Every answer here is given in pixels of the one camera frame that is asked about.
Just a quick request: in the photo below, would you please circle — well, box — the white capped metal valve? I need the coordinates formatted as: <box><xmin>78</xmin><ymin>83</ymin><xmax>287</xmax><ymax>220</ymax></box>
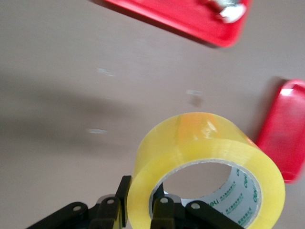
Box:
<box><xmin>200</xmin><ymin>0</ymin><xmax>247</xmax><ymax>24</ymax></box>

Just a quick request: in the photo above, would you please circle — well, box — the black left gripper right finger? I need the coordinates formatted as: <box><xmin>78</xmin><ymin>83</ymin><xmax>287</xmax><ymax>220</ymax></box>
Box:
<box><xmin>150</xmin><ymin>182</ymin><xmax>244</xmax><ymax>229</ymax></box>

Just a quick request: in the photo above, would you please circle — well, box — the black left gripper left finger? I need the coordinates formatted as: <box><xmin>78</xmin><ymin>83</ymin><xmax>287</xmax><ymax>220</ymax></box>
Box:
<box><xmin>26</xmin><ymin>176</ymin><xmax>132</xmax><ymax>229</ymax></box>

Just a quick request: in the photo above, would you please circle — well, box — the red plastic tray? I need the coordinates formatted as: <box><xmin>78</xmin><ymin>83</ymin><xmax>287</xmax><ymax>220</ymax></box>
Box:
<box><xmin>104</xmin><ymin>0</ymin><xmax>253</xmax><ymax>48</ymax></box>
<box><xmin>254</xmin><ymin>79</ymin><xmax>305</xmax><ymax>184</ymax></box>

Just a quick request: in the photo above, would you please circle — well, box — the yellow packing tape roll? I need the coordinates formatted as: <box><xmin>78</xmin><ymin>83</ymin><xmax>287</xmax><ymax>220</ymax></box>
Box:
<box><xmin>125</xmin><ymin>112</ymin><xmax>286</xmax><ymax>229</ymax></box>

